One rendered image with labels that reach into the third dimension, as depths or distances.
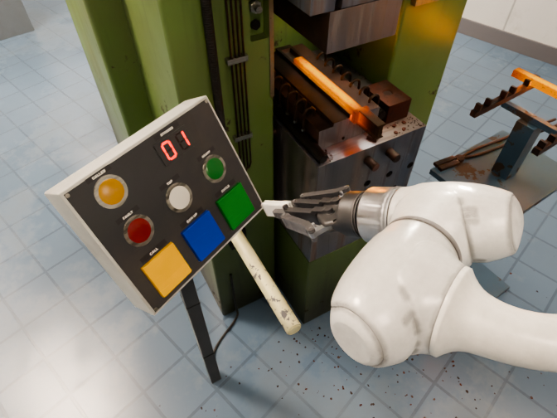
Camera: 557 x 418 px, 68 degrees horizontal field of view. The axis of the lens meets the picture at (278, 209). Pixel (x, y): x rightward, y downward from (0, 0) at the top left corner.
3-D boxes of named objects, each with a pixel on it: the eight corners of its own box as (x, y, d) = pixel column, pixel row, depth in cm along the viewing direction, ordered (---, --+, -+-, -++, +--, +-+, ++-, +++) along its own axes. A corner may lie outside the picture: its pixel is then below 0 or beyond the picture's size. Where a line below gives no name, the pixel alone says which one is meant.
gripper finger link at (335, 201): (336, 201, 69) (341, 196, 69) (288, 199, 77) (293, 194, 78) (344, 221, 70) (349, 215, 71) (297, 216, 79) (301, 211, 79)
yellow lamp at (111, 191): (130, 201, 72) (123, 183, 69) (104, 211, 70) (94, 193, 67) (126, 190, 74) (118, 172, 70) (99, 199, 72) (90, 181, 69)
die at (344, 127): (375, 128, 122) (380, 104, 115) (317, 150, 115) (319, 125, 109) (301, 64, 146) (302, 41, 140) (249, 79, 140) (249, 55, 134)
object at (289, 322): (302, 330, 114) (303, 321, 110) (286, 339, 113) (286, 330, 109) (234, 222, 140) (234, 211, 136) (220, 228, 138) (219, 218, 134)
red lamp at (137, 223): (157, 239, 76) (152, 223, 72) (132, 249, 74) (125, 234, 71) (152, 227, 77) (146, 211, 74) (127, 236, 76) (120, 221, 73)
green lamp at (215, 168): (229, 177, 86) (227, 161, 83) (208, 184, 85) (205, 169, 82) (223, 167, 88) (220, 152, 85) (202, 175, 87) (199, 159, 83)
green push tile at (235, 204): (256, 209, 92) (240, 181, 89) (234, 230, 88) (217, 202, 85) (250, 209, 94) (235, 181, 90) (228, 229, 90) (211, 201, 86)
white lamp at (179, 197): (195, 206, 81) (191, 190, 78) (172, 215, 79) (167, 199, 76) (190, 196, 83) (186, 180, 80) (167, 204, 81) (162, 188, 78)
